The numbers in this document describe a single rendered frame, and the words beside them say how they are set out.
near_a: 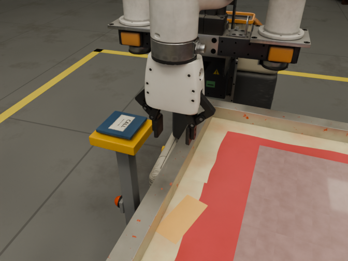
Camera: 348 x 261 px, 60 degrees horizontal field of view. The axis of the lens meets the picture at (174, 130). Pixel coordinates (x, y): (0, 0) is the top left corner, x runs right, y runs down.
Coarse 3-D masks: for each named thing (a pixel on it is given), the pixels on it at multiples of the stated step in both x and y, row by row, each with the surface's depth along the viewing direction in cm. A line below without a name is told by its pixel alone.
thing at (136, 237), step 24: (240, 120) 81; (264, 120) 78; (288, 120) 76; (312, 120) 76; (192, 144) 67; (168, 168) 61; (168, 192) 56; (144, 216) 51; (120, 240) 47; (144, 240) 48
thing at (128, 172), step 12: (96, 132) 78; (144, 132) 78; (96, 144) 77; (108, 144) 75; (120, 144) 74; (132, 144) 74; (120, 156) 83; (132, 156) 84; (120, 168) 86; (132, 168) 86; (120, 180) 89; (132, 180) 88; (132, 192) 90; (120, 204) 95; (132, 204) 93; (132, 216) 97
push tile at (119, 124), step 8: (120, 112) 83; (112, 120) 79; (120, 120) 79; (128, 120) 79; (136, 120) 79; (144, 120) 80; (96, 128) 76; (104, 128) 76; (112, 128) 76; (120, 128) 76; (128, 128) 76; (136, 128) 76; (120, 136) 74; (128, 136) 74
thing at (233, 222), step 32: (224, 192) 60; (192, 224) 54; (224, 224) 54; (256, 224) 54; (288, 224) 54; (320, 224) 54; (192, 256) 49; (224, 256) 49; (256, 256) 49; (288, 256) 49; (320, 256) 49
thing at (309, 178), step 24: (240, 144) 73; (264, 144) 73; (288, 144) 73; (216, 168) 66; (240, 168) 66; (264, 168) 66; (288, 168) 66; (312, 168) 66; (336, 168) 66; (264, 192) 60; (288, 192) 60; (312, 192) 60; (336, 192) 60; (336, 216) 55
